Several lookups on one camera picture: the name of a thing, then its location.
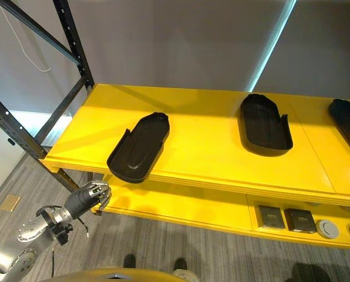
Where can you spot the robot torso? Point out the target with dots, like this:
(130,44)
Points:
(116,275)

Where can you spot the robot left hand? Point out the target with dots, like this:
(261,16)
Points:
(81,198)

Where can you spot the black sole-shaped part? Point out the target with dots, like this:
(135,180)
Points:
(349,123)
(264,126)
(139,147)

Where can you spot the black metal shelf frame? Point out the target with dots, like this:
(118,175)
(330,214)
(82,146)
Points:
(57,88)

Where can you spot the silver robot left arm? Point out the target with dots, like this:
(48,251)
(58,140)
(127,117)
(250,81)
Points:
(28,235)

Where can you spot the dark robot foot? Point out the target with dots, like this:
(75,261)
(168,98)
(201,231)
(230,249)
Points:
(129,261)
(181,265)

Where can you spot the brass floor plate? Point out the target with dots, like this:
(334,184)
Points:
(10,202)

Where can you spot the small black square box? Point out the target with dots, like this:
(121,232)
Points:
(300,221)
(269,217)

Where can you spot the yellow shelf board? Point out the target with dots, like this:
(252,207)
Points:
(210,138)
(192,208)

